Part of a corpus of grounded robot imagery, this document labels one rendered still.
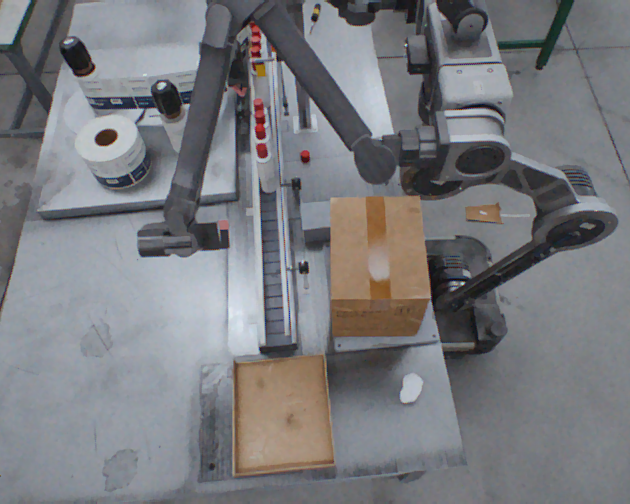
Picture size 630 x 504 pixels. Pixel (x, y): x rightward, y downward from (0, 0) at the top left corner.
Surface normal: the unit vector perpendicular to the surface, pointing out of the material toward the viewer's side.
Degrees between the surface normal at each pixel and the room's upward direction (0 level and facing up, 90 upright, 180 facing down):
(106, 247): 0
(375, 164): 51
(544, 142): 0
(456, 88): 0
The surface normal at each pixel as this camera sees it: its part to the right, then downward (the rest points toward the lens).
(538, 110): -0.04, -0.49
